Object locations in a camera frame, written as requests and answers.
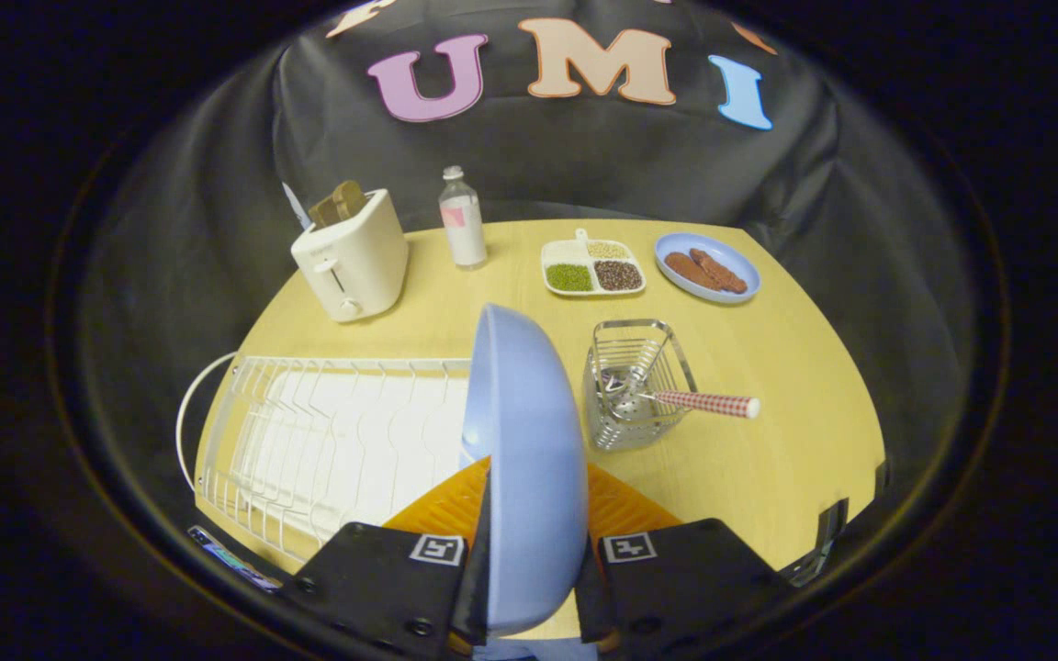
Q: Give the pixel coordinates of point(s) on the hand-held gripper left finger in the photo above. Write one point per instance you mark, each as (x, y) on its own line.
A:
(391, 588)

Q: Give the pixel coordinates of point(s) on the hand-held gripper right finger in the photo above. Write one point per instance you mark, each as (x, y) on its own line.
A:
(676, 588)

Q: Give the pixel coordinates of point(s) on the large light blue plate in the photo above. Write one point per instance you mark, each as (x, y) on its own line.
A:
(524, 441)

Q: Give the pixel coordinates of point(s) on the small blue plate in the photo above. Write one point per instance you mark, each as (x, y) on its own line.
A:
(722, 252)

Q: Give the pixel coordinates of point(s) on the white drip tray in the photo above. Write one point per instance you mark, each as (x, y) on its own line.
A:
(354, 441)

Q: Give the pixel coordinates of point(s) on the dark flat item coloured print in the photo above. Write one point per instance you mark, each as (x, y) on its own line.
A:
(233, 558)

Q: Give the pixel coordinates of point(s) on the brown sausage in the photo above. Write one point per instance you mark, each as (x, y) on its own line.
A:
(720, 271)
(687, 271)

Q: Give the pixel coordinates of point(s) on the dark red beans pile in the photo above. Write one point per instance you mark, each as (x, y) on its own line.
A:
(618, 275)

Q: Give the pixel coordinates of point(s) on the cream white toaster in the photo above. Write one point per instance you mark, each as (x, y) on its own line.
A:
(359, 262)

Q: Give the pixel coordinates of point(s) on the green beans pile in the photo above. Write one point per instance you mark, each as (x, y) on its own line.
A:
(569, 277)

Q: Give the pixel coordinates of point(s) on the yellow beans pile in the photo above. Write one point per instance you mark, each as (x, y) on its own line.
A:
(607, 250)

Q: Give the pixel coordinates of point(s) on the white divided tray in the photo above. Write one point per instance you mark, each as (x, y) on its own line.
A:
(558, 250)

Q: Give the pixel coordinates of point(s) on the clear bottle with pink label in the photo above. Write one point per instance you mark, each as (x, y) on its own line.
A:
(463, 225)

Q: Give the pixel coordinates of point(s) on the brown bread slice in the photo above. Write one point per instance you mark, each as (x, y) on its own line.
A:
(338, 204)

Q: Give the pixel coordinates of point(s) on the white paper slip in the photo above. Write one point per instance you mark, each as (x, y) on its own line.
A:
(295, 207)

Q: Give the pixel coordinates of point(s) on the black backdrop cloth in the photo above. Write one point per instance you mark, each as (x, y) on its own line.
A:
(584, 156)

